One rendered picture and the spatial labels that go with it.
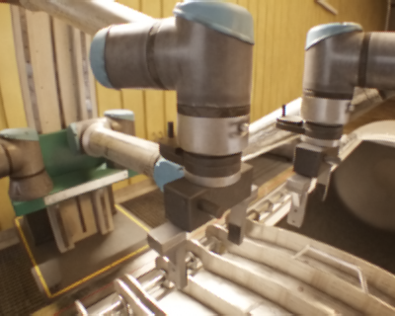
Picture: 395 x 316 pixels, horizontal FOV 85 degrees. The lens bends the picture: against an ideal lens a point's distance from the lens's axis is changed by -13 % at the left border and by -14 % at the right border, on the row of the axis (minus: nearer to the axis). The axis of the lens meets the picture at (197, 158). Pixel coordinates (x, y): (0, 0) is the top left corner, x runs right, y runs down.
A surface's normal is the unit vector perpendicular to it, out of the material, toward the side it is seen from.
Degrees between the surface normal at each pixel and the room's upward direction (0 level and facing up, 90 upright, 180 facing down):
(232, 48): 90
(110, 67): 103
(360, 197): 74
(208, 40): 90
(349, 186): 79
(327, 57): 89
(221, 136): 90
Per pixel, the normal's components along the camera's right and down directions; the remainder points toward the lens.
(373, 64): -0.64, 0.43
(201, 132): -0.34, 0.33
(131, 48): -0.44, 0.14
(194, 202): 0.70, 0.25
